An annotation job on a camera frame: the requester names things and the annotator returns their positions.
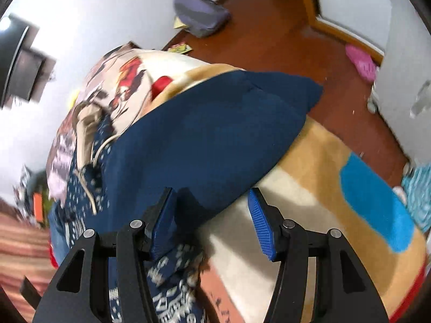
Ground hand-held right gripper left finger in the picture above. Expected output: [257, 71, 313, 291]
[32, 187, 179, 323]

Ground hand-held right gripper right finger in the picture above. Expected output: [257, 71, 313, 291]
[247, 188, 389, 323]

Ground navy patterned hooded sweater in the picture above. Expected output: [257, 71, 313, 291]
[49, 71, 324, 323]

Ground printed blanket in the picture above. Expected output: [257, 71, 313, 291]
[45, 44, 428, 323]

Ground blue jeans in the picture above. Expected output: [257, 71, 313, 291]
[49, 205, 72, 267]

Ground striped rug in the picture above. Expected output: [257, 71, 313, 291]
[0, 198, 58, 298]

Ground teal cloth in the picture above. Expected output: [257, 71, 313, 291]
[401, 163, 431, 233]

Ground colourful packet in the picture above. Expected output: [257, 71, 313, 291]
[167, 42, 192, 54]

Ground pink slipper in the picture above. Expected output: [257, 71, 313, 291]
[345, 44, 377, 83]

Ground grey bag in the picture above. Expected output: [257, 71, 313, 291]
[173, 0, 232, 38]

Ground white cabinet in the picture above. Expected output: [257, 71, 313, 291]
[369, 0, 431, 170]

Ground black wall television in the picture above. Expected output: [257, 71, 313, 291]
[0, 13, 56, 108]

